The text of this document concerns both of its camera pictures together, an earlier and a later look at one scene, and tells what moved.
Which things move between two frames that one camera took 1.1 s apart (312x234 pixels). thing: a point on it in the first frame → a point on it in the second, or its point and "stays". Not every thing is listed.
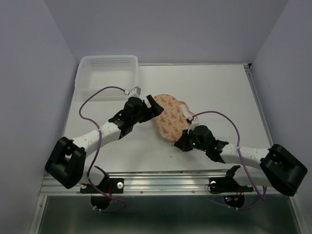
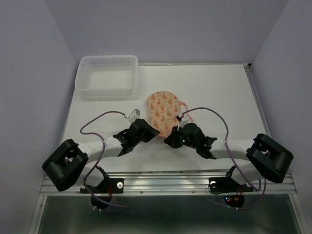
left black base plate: [107, 185] stays
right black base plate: [227, 184] stays
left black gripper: [155, 110] → [151, 132]
